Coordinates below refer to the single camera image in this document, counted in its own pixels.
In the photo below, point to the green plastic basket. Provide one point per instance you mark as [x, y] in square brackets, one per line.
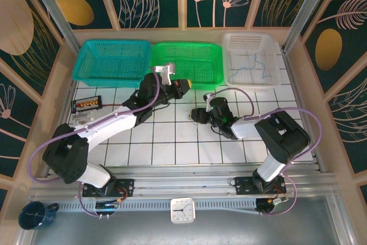
[198, 64]

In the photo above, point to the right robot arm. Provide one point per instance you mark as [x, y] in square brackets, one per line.
[286, 139]

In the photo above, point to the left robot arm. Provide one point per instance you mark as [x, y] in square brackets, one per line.
[109, 127]

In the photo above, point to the teal plastic basket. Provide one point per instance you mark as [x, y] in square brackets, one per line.
[111, 61]

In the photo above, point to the black connector board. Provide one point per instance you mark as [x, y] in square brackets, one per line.
[86, 104]

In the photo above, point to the white plastic basket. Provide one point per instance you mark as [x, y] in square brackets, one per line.
[249, 55]

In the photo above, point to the clear plastic block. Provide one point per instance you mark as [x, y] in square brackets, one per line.
[83, 117]

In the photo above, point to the black controller board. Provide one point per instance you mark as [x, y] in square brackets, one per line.
[266, 206]
[106, 206]

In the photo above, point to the white square clock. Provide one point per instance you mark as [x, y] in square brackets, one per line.
[183, 210]

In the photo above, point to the dark blue mug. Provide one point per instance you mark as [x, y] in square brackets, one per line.
[33, 216]

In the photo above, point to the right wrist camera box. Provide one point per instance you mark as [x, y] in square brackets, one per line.
[208, 103]

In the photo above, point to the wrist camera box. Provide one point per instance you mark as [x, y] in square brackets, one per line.
[166, 73]
[208, 103]

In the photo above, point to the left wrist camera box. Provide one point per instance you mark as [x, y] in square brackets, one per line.
[166, 73]

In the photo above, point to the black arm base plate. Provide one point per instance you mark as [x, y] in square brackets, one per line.
[242, 186]
[127, 186]

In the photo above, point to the aluminium rail frame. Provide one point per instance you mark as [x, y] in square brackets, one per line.
[186, 183]

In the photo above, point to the aluminium corner post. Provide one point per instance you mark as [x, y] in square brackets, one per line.
[57, 18]
[309, 4]

